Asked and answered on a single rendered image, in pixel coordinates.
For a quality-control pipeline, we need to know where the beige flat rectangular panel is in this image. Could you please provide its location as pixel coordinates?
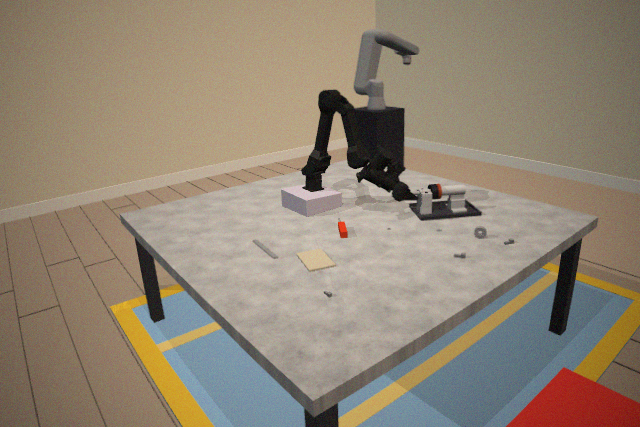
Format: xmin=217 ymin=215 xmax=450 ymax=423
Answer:
xmin=296 ymin=249 xmax=336 ymax=271

